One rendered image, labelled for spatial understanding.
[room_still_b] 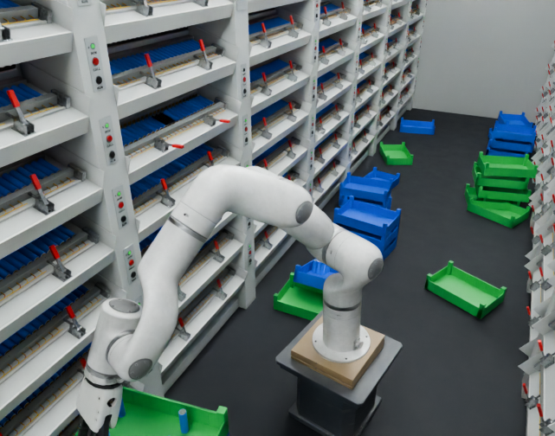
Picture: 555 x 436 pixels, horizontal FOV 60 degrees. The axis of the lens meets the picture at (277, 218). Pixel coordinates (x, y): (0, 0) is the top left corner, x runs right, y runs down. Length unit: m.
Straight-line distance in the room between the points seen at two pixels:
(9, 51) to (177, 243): 0.50
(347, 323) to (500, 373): 0.84
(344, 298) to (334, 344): 0.20
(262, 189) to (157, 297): 0.30
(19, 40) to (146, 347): 0.65
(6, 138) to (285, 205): 0.59
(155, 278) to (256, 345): 1.19
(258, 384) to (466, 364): 0.84
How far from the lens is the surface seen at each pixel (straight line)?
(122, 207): 1.38
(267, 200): 1.02
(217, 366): 2.04
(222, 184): 0.98
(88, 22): 1.25
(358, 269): 1.34
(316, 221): 1.20
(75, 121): 1.23
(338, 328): 1.54
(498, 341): 2.33
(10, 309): 1.27
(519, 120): 4.74
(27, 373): 1.38
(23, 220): 1.22
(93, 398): 1.10
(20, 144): 1.15
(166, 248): 0.98
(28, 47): 1.15
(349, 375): 1.57
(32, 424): 1.51
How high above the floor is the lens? 1.46
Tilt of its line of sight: 29 degrees down
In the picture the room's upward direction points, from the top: straight up
